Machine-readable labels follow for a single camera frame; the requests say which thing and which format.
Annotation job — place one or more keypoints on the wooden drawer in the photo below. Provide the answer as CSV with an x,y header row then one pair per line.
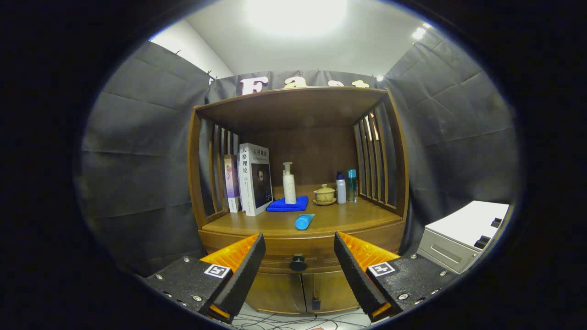
x,y
275,247

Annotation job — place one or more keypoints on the white drawer unit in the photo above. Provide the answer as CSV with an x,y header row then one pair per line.
x,y
463,220

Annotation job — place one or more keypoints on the black backdrop cloth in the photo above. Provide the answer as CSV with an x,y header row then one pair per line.
x,y
137,160

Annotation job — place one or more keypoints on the thick white portrait book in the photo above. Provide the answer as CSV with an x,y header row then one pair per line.
x,y
245,183

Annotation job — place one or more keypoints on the white pump bottle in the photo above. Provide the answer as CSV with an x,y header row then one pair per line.
x,y
289,188

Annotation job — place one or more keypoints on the teal bottle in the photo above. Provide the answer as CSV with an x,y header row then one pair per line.
x,y
351,185

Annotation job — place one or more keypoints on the wooden cabinet door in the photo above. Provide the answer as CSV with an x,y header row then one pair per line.
x,y
279,291
332,288

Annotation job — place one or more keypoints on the yellow lidded teacup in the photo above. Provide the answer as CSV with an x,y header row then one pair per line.
x,y
324,195

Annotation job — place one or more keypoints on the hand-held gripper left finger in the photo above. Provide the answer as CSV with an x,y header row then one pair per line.
x,y
245,275

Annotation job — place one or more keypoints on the thin purple book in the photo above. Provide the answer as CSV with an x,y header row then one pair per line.
x,y
231,183

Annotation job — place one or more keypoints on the wooden cabinet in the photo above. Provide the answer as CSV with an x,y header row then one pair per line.
x,y
293,105

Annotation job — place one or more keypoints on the blue and white tube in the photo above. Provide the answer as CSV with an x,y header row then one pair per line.
x,y
302,222

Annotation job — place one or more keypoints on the white bottle with blue cap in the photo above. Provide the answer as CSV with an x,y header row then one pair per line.
x,y
341,190

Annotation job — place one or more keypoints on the wooden countertop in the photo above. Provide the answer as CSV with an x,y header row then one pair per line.
x,y
348,215

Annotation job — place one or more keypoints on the folded blue cloth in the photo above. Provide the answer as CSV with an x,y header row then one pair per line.
x,y
282,206

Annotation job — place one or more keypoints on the small ceiling spot lamp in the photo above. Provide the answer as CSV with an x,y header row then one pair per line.
x,y
418,33

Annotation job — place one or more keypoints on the black drawer knob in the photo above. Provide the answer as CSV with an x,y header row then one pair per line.
x,y
298,263

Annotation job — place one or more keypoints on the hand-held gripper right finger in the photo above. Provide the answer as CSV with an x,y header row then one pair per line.
x,y
354,270

